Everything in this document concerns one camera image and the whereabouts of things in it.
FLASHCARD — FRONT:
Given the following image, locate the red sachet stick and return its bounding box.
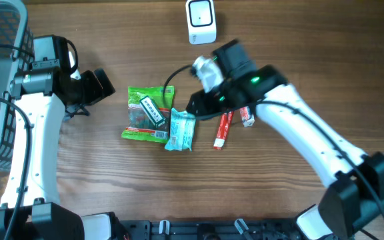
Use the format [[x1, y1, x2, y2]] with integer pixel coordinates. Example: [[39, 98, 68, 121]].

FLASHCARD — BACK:
[[213, 111, 234, 150]]

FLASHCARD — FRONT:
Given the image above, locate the white barcode scanner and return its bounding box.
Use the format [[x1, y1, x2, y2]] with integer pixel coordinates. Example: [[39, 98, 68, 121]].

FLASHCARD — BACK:
[[185, 0, 217, 45]]

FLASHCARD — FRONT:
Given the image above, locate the teal tissue packet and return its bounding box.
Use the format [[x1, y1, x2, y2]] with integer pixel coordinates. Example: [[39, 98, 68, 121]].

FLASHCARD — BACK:
[[165, 108, 196, 151]]

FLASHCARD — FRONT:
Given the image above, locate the left black camera cable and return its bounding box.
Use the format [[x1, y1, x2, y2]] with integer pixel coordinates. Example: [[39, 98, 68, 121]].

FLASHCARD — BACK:
[[0, 44, 35, 240]]

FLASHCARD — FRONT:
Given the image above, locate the green white medicine box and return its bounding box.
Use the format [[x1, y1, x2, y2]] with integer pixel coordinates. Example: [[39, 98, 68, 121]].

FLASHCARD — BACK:
[[139, 96, 166, 128]]

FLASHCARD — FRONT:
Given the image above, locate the green snack bag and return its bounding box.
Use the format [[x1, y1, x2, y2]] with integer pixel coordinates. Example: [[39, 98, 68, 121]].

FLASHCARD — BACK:
[[121, 85, 175, 143]]

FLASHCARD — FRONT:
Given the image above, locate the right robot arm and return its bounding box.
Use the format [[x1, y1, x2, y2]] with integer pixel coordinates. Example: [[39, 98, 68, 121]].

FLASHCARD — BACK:
[[187, 40, 384, 239]]

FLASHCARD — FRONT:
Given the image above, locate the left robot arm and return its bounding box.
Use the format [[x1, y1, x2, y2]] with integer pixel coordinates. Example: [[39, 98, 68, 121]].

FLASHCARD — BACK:
[[0, 35, 124, 239]]

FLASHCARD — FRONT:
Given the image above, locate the small orange white box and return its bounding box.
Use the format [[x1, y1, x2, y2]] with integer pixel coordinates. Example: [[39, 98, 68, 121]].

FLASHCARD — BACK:
[[239, 107, 255, 127]]

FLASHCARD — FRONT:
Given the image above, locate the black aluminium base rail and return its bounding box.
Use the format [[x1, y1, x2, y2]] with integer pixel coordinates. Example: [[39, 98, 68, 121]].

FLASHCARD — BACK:
[[119, 219, 304, 240]]

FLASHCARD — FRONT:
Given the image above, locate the black camera cable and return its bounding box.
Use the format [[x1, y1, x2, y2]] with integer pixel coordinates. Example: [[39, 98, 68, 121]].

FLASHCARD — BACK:
[[162, 64, 384, 240], [0, 44, 35, 240]]

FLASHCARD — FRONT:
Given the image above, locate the right black camera cable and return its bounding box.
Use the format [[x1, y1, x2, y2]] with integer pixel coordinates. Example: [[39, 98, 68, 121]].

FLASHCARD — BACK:
[[162, 64, 384, 240]]

